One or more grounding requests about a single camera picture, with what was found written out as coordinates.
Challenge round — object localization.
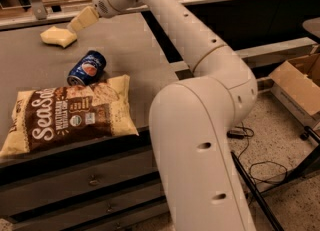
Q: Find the blue Pepsi can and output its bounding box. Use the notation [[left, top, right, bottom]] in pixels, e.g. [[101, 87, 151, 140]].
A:
[[67, 50, 106, 86]]

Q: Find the grey drawer cabinet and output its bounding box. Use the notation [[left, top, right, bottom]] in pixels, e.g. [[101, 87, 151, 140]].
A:
[[0, 14, 177, 231]]

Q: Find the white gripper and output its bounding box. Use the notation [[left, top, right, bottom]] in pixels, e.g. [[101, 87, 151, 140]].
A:
[[67, 0, 139, 33]]

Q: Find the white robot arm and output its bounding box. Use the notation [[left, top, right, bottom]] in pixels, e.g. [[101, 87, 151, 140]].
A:
[[92, 0, 257, 231]]

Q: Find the SeaSalt chips bag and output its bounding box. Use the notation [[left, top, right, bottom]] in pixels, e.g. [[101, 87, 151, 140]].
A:
[[1, 75, 138, 157]]

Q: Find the cardboard box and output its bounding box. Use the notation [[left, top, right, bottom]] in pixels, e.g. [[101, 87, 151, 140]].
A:
[[269, 53, 320, 130]]

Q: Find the black metal stand leg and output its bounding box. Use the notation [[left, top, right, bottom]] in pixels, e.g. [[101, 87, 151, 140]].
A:
[[231, 126, 320, 231]]

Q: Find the black power cable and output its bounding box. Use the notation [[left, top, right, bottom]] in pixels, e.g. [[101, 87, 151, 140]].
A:
[[227, 123, 288, 206]]

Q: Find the yellow sponge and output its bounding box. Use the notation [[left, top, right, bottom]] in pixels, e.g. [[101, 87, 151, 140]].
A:
[[40, 26, 77, 48]]

